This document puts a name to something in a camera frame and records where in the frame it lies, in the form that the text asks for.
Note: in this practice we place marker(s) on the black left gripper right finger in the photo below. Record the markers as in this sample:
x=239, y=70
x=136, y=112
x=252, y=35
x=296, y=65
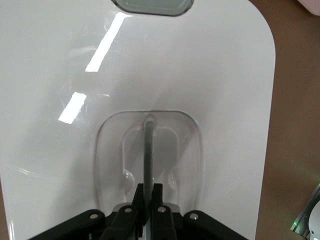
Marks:
x=162, y=225

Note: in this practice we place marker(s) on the white plastic storage box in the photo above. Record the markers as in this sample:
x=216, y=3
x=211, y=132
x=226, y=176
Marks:
x=310, y=5

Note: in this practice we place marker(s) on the grey box lid latch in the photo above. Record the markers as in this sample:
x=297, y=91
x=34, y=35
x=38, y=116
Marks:
x=152, y=7

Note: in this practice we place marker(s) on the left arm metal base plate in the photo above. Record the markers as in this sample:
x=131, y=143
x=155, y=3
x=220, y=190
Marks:
x=303, y=215

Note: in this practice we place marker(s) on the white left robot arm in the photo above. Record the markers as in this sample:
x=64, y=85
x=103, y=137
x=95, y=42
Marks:
x=315, y=225

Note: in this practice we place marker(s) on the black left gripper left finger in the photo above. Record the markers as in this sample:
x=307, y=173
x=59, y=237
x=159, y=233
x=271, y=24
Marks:
x=125, y=222

